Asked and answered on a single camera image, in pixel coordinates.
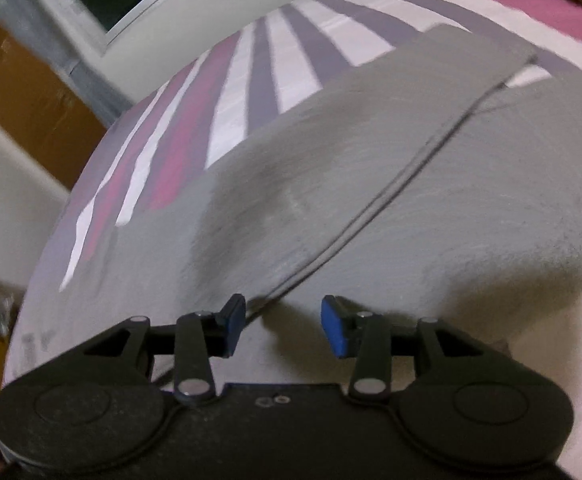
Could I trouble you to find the striped bed sheet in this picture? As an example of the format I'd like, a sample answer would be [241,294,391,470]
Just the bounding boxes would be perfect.
[1,0,582,480]

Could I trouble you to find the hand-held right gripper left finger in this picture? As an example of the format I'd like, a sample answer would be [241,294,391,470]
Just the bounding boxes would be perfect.
[74,293,247,406]

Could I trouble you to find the brown wooden door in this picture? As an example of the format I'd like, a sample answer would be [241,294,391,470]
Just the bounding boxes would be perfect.
[0,19,108,191]

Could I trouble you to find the grey curtain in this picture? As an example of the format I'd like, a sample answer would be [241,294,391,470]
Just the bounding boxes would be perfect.
[0,0,132,127]

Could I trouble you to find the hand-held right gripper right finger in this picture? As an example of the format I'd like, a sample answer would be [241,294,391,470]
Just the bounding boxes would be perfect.
[320,294,502,407]

